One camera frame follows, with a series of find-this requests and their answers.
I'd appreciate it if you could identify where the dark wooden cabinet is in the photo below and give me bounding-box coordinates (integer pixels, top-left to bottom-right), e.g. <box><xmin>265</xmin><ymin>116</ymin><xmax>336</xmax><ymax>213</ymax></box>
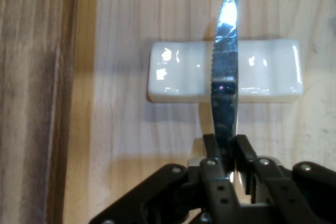
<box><xmin>0</xmin><ymin>0</ymin><xmax>79</xmax><ymax>224</ymax></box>

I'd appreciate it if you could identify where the white ceramic cutlery rest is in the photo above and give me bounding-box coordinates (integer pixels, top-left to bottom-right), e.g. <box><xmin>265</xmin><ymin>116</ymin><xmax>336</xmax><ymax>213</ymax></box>
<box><xmin>146</xmin><ymin>38</ymin><xmax>304</xmax><ymax>103</ymax></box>

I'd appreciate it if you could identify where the light wooden drawer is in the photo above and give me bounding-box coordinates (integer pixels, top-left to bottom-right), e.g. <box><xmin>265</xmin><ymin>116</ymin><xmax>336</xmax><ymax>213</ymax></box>
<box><xmin>62</xmin><ymin>0</ymin><xmax>336</xmax><ymax>224</ymax></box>

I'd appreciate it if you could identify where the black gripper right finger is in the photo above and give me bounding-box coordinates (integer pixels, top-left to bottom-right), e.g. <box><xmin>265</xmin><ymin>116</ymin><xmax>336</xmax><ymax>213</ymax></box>
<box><xmin>233</xmin><ymin>134</ymin><xmax>336</xmax><ymax>224</ymax></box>

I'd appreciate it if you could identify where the silver table knife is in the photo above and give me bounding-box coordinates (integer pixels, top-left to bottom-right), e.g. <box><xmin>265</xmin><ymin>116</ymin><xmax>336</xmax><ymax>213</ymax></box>
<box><xmin>211</xmin><ymin>0</ymin><xmax>240</xmax><ymax>183</ymax></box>

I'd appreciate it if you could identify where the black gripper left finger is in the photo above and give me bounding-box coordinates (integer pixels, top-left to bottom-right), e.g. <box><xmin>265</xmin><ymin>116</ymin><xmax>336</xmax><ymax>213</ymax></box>
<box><xmin>89</xmin><ymin>133</ymin><xmax>241</xmax><ymax>224</ymax></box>

